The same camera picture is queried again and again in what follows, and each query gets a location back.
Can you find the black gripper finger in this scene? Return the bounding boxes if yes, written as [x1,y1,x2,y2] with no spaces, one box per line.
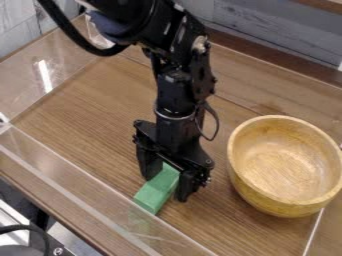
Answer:
[136,144,163,181]
[175,170,208,202]

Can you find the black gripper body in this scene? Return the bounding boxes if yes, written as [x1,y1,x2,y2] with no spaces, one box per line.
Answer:
[134,111,215,178]

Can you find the green rectangular block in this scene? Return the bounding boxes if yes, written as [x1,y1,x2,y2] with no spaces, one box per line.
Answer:
[134,164,179,214]

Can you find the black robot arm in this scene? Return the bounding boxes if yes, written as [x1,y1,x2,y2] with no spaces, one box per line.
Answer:
[80,0,216,202]

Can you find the light wooden bowl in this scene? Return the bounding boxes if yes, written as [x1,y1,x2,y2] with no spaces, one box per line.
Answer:
[227,115,342,218]

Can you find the clear acrylic front wall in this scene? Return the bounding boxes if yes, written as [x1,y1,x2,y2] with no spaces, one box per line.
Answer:
[0,124,218,256]

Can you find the black metal bracket with bolt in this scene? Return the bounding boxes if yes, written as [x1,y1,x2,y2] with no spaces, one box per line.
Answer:
[28,224,76,256]

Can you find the black cable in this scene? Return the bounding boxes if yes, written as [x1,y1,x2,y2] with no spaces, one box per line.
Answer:
[0,224,48,256]

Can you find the clear acrylic corner bracket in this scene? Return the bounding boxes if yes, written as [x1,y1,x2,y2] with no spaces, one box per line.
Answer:
[86,12,115,49]

